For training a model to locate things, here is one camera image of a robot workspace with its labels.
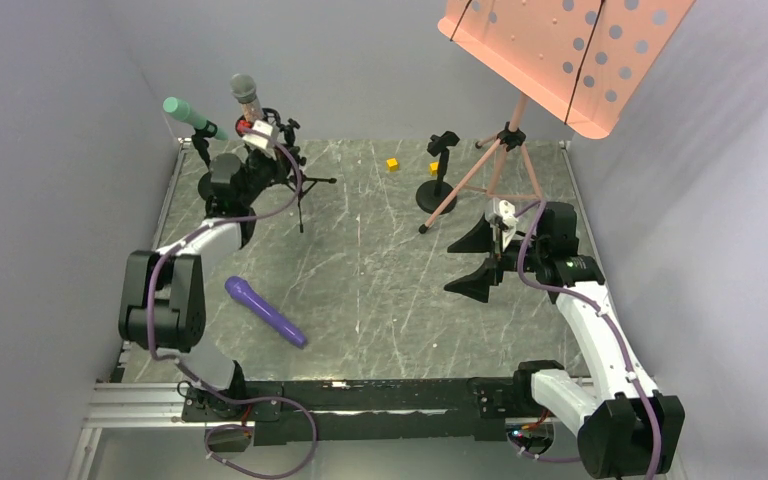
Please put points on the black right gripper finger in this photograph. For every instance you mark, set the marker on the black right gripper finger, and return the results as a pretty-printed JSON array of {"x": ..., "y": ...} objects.
[
  {"x": 479, "y": 239},
  {"x": 478, "y": 284}
]

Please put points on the silver glitter microphone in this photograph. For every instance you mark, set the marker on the silver glitter microphone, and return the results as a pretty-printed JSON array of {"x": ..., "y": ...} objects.
[{"x": 244, "y": 90}]

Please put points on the black tripod shock-mount stand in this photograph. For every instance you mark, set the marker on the black tripod shock-mount stand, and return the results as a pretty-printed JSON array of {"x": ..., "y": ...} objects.
[{"x": 298, "y": 181}]

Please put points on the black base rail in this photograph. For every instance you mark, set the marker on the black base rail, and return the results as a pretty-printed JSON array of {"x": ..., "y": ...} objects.
[{"x": 480, "y": 408}]

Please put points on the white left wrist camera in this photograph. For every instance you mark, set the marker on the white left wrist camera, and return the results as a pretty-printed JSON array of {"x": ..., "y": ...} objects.
[{"x": 258, "y": 135}]

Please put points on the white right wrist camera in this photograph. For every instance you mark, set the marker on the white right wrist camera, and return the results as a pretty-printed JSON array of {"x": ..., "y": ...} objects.
[{"x": 501, "y": 214}]

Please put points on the pink music stand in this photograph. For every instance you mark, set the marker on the pink music stand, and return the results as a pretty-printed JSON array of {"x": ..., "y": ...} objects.
[{"x": 580, "y": 60}]

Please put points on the black round-base clip stand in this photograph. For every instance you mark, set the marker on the black round-base clip stand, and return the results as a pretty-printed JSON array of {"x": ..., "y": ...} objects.
[{"x": 200, "y": 141}]

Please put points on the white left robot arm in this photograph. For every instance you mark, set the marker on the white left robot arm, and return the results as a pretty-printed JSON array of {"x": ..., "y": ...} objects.
[{"x": 163, "y": 305}]

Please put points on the black round-base holder stand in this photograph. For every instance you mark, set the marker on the black round-base holder stand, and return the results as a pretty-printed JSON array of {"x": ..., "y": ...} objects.
[{"x": 431, "y": 194}]

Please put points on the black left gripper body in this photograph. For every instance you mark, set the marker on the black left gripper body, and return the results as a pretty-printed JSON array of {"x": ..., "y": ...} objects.
[{"x": 268, "y": 162}]

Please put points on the teal green microphone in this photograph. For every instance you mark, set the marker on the teal green microphone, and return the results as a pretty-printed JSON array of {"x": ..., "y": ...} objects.
[{"x": 181, "y": 111}]

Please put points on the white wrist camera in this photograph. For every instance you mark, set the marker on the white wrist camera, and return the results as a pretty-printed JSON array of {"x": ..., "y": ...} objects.
[
  {"x": 501, "y": 214},
  {"x": 258, "y": 135}
]

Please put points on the purple microphone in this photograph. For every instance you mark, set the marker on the purple microphone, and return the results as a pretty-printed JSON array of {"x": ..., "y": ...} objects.
[{"x": 243, "y": 293}]

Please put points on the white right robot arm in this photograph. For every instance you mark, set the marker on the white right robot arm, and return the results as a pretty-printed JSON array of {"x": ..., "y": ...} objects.
[{"x": 624, "y": 426}]

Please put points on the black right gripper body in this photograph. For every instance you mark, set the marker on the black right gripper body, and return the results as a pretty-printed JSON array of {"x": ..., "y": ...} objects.
[{"x": 502, "y": 256}]

